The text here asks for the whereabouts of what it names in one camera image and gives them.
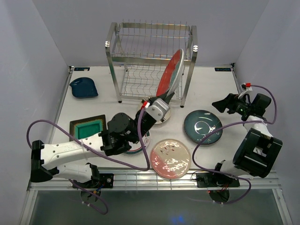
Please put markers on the square black teal plate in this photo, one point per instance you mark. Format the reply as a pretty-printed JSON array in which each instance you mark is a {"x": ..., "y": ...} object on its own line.
[{"x": 86, "y": 127}]

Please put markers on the dark teal blossom plate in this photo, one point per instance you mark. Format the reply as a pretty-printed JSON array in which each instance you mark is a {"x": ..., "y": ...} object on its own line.
[{"x": 199, "y": 123}]

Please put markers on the white green red rimmed plate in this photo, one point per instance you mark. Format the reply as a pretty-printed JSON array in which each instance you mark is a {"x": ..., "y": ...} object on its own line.
[{"x": 136, "y": 147}]

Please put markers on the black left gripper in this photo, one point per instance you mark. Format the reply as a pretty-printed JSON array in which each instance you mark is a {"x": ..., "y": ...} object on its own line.
[{"x": 166, "y": 99}]

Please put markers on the cream bear plate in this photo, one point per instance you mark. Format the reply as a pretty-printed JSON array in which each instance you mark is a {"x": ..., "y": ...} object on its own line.
[{"x": 166, "y": 116}]

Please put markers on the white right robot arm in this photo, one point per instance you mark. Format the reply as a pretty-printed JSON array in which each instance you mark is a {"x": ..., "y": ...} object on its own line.
[{"x": 258, "y": 151}]

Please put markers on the red and teal plate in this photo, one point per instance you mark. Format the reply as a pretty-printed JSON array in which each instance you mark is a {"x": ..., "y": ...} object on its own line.
[{"x": 171, "y": 75}]

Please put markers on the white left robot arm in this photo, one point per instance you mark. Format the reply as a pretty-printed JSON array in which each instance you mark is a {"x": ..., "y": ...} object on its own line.
[{"x": 54, "y": 160}]

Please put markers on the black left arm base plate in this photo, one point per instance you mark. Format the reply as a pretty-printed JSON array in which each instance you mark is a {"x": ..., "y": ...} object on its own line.
[{"x": 103, "y": 180}]

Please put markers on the dark blue irregular dish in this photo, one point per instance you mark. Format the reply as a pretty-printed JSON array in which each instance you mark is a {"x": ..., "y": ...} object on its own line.
[{"x": 83, "y": 87}]

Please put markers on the stainless steel dish rack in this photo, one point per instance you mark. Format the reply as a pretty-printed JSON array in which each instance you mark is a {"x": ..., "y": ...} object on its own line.
[{"x": 138, "y": 53}]

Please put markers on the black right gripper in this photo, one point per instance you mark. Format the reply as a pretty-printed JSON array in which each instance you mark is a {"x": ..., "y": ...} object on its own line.
[{"x": 229, "y": 102}]

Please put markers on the left blue table label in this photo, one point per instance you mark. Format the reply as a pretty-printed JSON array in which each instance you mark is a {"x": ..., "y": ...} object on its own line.
[{"x": 81, "y": 69}]

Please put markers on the aluminium front rail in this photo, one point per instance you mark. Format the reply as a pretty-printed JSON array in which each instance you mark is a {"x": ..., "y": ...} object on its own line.
[{"x": 132, "y": 180}]

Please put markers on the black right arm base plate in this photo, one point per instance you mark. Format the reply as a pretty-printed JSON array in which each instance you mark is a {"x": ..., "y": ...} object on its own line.
[{"x": 215, "y": 180}]

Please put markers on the cream and pink branch plate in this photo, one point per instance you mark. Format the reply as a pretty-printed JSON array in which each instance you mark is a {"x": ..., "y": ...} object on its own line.
[{"x": 170, "y": 159}]

